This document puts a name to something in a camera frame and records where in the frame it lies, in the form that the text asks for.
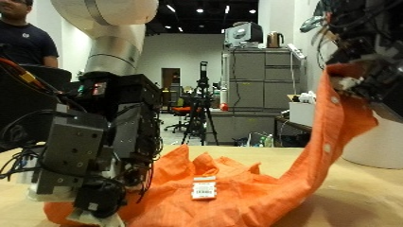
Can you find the white power strip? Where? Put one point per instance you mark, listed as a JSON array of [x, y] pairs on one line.
[[295, 51]]

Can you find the orange button shirt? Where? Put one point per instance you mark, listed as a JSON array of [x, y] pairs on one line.
[[259, 195]]

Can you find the brown door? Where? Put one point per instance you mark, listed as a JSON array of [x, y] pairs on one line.
[[170, 78]]

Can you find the low grey counter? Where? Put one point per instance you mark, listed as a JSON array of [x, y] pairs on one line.
[[243, 126]]

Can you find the grey box appliance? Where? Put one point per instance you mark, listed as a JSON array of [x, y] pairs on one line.
[[243, 34]]

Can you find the orange seat office chair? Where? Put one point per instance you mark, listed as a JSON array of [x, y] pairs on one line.
[[181, 110]]

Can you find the tall grey cabinet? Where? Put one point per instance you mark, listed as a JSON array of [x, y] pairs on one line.
[[259, 78]]

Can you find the black camera tripod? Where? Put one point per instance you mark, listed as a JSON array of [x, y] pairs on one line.
[[203, 94]]

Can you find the green plastic bottles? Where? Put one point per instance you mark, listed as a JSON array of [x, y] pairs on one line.
[[266, 141]]

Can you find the copper kettle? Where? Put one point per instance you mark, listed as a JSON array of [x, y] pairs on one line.
[[274, 40]]

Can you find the crumpled white cloth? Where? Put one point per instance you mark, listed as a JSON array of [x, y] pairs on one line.
[[307, 97]]

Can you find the white storage box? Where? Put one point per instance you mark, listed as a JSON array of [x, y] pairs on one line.
[[300, 114]]

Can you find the person in dark shirt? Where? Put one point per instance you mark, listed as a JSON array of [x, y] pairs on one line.
[[25, 41]]

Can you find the black side table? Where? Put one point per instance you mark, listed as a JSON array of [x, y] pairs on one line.
[[294, 124]]

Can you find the red ball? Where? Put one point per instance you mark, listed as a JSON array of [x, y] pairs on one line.
[[223, 107]]

